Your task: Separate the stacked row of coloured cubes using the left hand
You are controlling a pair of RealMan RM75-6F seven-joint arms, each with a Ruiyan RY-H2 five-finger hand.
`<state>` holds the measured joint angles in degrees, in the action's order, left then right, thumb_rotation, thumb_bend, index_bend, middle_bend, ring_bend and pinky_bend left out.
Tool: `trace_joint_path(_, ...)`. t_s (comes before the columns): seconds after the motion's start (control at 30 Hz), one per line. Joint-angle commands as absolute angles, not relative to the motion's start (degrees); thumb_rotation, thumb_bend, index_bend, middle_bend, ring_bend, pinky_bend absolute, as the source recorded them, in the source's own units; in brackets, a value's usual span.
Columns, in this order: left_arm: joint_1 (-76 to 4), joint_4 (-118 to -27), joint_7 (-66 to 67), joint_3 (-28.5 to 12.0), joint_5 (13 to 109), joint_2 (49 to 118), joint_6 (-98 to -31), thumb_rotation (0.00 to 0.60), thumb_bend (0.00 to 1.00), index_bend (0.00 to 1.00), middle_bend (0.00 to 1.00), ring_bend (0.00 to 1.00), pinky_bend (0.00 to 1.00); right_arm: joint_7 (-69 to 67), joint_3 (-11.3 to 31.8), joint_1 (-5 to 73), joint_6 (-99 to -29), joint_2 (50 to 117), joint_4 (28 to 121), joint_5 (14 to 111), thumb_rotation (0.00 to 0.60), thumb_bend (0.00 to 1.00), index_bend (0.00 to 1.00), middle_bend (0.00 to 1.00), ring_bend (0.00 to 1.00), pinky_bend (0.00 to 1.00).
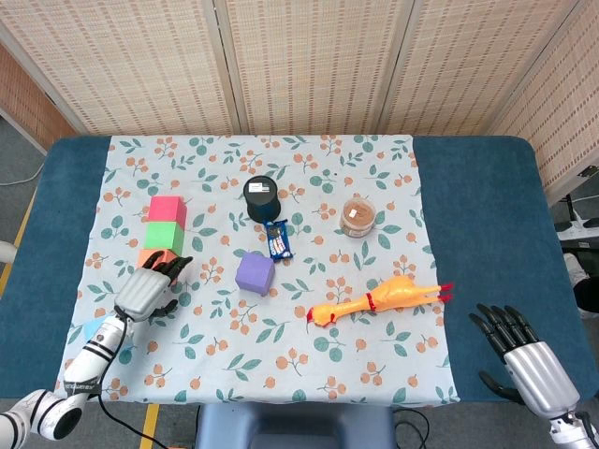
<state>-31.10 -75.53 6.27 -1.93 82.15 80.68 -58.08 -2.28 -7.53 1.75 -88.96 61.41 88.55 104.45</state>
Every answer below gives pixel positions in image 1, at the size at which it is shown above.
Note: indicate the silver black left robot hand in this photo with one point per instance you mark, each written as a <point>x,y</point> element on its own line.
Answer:
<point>140,292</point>

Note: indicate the clear jar of rubber bands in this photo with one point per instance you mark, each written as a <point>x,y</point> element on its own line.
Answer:
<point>358,217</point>

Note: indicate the teal blue table cover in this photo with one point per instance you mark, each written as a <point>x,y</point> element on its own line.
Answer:
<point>491,210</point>

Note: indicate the brown bamboo screen panel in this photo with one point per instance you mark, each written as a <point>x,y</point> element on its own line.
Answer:
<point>28,103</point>

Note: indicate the pink foam cube block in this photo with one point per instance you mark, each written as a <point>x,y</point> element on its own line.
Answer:
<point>164,208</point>

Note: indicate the blue cookie snack packet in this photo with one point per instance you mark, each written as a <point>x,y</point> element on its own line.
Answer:
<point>278,241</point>

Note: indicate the floral print tablecloth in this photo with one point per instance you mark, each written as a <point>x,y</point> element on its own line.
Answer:
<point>281,351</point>

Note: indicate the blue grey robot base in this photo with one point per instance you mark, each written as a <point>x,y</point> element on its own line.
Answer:
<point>295,428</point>

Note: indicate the yellow rubber chicken toy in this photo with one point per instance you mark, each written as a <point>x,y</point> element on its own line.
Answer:
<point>393,295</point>

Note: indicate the green foam cube block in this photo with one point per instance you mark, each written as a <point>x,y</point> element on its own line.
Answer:
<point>161,236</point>

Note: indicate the white rounded object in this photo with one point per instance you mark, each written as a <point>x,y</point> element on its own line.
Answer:
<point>7,252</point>

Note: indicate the purple foam cube block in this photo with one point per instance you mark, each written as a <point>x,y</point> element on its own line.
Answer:
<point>252,273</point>

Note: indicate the black mesh pen holder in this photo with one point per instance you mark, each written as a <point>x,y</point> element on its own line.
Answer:
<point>262,196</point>

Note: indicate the beige bamboo screen panel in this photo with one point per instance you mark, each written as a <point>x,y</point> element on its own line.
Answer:
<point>566,103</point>
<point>472,65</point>
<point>121,65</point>
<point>313,65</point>

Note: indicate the light blue foam cube block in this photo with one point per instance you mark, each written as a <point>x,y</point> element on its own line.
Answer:
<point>91,329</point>

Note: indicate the black round object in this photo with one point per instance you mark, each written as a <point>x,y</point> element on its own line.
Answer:
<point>588,297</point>

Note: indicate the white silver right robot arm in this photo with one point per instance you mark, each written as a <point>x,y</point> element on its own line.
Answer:
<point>573,432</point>

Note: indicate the orange foam cube block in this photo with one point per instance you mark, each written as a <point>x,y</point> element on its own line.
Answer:
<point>146,257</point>

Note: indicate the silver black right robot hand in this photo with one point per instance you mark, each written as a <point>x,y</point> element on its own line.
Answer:
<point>540,374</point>

